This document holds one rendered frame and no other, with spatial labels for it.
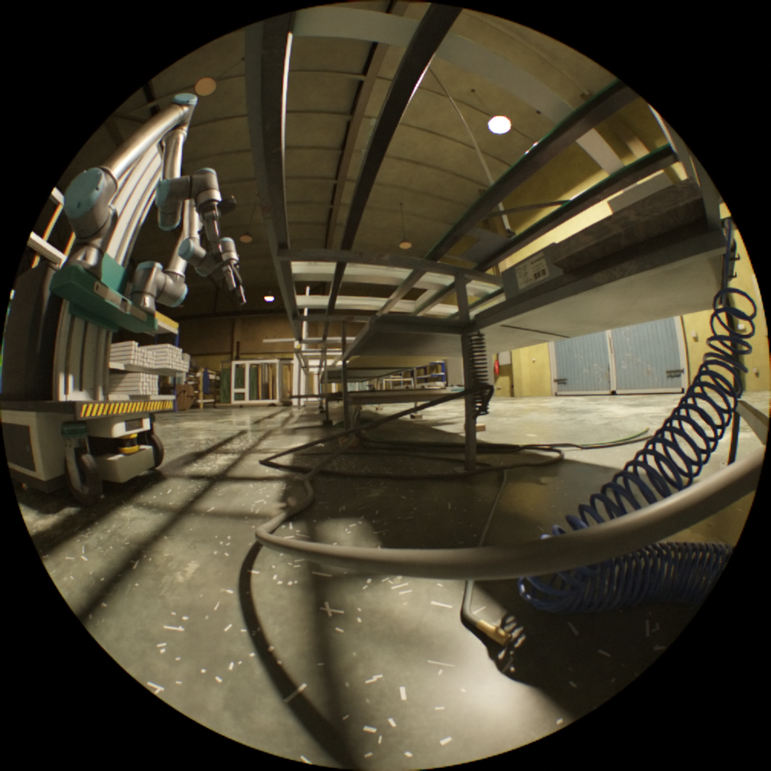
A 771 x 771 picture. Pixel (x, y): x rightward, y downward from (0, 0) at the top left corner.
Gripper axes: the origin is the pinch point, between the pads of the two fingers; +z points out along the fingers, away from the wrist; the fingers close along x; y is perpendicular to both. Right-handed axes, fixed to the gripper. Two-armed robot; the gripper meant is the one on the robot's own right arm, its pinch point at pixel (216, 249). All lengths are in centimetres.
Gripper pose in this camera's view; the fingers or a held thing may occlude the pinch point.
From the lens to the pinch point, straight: 84.4
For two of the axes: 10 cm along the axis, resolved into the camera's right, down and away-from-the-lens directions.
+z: 3.3, 9.1, 2.7
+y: -8.0, 4.2, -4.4
